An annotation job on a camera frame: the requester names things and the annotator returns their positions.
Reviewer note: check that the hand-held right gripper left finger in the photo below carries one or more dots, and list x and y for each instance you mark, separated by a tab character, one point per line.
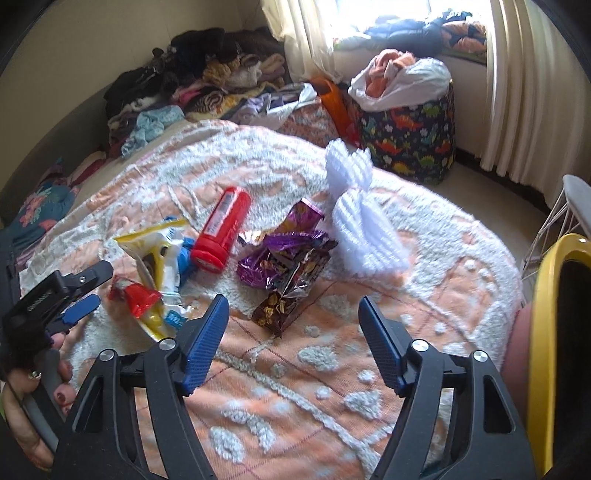
203	346

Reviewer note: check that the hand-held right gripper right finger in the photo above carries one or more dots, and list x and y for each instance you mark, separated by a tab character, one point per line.
381	346

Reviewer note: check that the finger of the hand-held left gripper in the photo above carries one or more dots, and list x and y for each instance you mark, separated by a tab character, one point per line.
81	310
92	274

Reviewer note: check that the yellow blue-label wrapper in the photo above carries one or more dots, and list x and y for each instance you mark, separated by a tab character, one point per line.
159	323

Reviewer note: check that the red snack wrapper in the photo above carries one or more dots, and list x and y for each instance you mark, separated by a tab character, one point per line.
138	297

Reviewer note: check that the yellow white snack wrapper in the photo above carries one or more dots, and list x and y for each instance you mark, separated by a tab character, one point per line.
138	240

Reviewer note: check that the brown snack wrapper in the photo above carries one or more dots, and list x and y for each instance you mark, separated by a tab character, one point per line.
277	314

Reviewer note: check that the white knitted cloth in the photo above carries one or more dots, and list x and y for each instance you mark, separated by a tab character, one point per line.
364	221

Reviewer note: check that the yellow rimmed bin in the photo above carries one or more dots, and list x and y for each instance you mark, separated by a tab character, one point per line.
542	323

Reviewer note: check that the person's left hand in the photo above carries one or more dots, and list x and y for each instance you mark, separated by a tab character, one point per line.
18	415

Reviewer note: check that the orange white tufted blanket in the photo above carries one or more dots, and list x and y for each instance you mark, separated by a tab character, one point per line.
323	369

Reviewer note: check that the blue floral cloth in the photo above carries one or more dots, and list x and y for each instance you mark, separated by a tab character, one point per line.
46	207

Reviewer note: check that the blue plastic piece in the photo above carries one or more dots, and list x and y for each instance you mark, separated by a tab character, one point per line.
187	256

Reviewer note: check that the beige bed sheet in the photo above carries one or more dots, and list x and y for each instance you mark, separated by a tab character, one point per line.
111	170

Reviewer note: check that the maroon cloth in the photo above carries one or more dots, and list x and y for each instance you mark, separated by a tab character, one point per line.
87	168

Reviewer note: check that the red cylindrical can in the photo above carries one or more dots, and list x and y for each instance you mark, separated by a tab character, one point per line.
221	230

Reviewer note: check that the purple snack wrapper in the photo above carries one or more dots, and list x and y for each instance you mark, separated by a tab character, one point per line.
286	251

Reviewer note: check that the grey bed headboard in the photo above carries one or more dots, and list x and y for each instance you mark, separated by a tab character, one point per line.
46	152

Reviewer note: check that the light blue cloth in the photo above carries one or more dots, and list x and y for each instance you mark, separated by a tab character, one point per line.
152	122

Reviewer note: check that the dinosaur print storage bag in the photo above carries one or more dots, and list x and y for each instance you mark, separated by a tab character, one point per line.
406	138

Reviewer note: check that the pile of clothes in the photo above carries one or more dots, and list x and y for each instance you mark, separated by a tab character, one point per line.
207	69

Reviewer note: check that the orange bag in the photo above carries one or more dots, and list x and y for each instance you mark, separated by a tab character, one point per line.
334	106

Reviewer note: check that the white lavender cloth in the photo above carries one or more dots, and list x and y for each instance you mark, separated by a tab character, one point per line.
272	104

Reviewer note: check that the large white plastic bag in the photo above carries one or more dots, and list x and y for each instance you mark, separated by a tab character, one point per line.
425	76

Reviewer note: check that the orange cloth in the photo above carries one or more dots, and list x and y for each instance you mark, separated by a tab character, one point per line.
383	69

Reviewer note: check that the cream heavy curtain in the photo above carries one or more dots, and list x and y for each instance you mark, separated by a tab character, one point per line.
521	92

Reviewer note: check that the heap of clothes on sill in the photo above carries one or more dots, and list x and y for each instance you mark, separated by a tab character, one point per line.
406	32

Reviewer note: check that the cream sheer curtain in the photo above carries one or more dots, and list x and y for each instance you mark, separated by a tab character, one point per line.
300	37

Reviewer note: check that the window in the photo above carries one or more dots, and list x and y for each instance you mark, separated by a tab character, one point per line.
369	7

